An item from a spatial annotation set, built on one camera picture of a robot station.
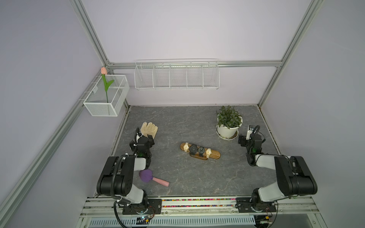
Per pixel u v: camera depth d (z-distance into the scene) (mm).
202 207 753
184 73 981
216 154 844
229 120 886
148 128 1050
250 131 825
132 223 703
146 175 809
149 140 741
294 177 452
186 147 866
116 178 425
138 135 774
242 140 855
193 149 848
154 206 738
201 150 848
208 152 844
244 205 735
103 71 845
